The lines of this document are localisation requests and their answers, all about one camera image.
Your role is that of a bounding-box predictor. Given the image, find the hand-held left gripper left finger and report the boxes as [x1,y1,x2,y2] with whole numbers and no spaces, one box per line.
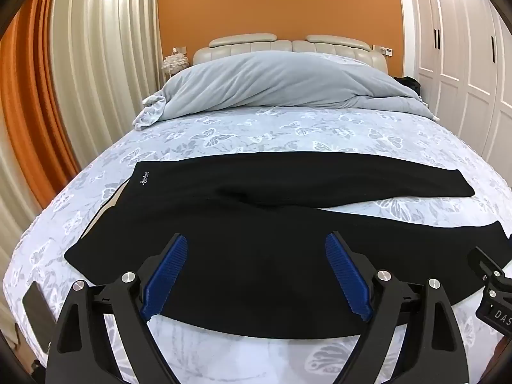
[45,233,188,384]

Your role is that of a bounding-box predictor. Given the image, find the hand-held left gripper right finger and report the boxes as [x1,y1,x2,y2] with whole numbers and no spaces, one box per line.
[325,231,469,384]

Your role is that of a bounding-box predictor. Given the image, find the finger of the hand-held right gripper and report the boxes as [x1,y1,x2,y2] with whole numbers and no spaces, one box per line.
[468,245,512,289]

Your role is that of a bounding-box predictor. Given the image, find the black pants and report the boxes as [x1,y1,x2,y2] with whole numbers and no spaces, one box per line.
[64,152,508,340]

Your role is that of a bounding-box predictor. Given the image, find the dark smartphone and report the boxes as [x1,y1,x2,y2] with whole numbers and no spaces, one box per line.
[21,281,55,356]

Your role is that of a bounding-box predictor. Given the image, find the white curtain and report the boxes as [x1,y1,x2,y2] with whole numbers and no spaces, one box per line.
[49,0,165,171]
[0,104,45,329]

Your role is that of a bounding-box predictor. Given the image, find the butterfly print bed sheet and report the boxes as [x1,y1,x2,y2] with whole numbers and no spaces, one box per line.
[2,46,512,384]

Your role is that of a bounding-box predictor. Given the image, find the dark cloth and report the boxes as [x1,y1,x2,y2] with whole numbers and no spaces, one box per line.
[393,75,423,97]

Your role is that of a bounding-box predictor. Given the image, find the grey duvet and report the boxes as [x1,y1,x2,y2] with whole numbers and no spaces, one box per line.
[133,52,439,131]

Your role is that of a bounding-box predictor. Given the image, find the white flower bedside lamp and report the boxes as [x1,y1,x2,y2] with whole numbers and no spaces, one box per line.
[162,47,189,84]

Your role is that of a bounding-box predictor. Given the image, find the white wardrobe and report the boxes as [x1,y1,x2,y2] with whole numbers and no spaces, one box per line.
[395,0,512,195]

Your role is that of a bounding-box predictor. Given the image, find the orange curtain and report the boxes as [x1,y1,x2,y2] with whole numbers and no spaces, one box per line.
[0,0,81,211]

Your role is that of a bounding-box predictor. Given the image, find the beige padded headboard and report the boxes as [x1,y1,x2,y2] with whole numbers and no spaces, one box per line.
[193,33,389,75]

